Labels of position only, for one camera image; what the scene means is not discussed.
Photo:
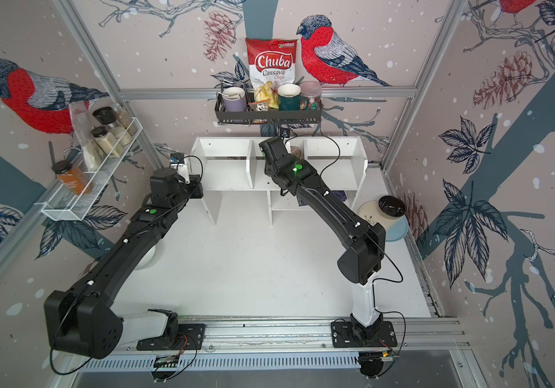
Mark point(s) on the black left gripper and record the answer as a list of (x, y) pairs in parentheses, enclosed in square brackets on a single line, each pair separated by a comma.
[(197, 183)]

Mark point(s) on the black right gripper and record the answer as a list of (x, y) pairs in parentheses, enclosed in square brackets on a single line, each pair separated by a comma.
[(267, 170)]

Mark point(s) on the white wooden bookshelf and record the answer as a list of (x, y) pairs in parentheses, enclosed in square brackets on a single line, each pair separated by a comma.
[(236, 164)]

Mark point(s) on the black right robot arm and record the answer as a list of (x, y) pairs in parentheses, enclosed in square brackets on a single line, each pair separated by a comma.
[(363, 243)]

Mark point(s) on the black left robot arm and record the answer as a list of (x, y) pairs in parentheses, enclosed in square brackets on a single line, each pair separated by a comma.
[(80, 320)]

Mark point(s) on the dark blue book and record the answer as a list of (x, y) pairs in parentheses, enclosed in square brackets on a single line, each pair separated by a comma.
[(341, 195)]

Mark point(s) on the white bowl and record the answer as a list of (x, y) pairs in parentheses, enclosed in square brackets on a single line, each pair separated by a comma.
[(149, 258)]

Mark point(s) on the black lid spice jar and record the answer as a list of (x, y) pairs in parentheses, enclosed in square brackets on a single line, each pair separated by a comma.
[(106, 116), (107, 142)]

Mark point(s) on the green mug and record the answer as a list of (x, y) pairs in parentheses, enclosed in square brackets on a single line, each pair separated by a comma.
[(289, 97)]

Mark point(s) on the yellow snack packet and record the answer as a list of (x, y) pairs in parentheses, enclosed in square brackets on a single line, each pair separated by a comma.
[(267, 95)]

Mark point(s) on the pink lidded jar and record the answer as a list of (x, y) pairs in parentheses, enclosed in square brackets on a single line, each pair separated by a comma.
[(310, 95)]

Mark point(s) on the clear plastic bag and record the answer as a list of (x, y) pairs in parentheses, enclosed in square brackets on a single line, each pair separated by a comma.
[(92, 153)]

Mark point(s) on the lilac mug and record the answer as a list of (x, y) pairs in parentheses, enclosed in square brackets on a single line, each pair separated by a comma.
[(234, 99)]

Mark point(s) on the orange spice jar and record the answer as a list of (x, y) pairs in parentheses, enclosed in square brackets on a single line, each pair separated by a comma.
[(72, 178)]

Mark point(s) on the red Chuba chips bag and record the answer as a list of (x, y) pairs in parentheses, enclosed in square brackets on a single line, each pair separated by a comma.
[(271, 61)]

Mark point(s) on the black bowl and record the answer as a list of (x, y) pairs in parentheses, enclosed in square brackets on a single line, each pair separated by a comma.
[(392, 207)]

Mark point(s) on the cream and blue plate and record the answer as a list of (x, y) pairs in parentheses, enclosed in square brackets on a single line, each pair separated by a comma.
[(396, 227)]

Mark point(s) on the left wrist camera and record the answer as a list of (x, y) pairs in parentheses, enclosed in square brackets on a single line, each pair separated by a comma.
[(176, 158)]

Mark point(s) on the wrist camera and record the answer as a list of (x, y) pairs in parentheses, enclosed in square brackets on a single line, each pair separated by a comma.
[(284, 132), (176, 158)]

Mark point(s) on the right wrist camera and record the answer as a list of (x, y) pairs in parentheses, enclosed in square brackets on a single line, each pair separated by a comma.
[(284, 132)]

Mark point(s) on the black wall basket shelf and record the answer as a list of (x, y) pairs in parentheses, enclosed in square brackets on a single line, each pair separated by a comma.
[(266, 117)]

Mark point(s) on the white wire wall rack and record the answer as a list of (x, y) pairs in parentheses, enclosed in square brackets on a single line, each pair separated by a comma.
[(65, 205)]

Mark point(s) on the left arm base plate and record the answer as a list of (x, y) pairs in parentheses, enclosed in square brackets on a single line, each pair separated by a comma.
[(187, 336)]

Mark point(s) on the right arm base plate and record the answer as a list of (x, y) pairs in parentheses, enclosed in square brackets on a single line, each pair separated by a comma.
[(348, 335)]

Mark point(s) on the aluminium mounting rail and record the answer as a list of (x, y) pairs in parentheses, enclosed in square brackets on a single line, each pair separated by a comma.
[(253, 334)]

